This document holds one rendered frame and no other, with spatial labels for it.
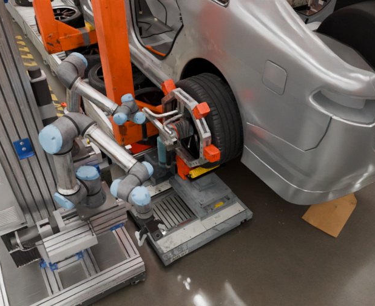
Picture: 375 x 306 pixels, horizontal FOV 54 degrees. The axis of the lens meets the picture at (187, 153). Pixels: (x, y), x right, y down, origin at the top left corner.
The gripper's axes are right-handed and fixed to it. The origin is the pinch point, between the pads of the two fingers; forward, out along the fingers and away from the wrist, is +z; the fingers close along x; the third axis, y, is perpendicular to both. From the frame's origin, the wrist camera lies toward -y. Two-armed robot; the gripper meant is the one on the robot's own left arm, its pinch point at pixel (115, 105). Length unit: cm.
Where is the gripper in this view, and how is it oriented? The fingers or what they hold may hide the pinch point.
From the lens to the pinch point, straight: 260.2
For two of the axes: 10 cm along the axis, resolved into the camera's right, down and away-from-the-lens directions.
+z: -6.0, -2.7, 7.5
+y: -2.4, 9.6, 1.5
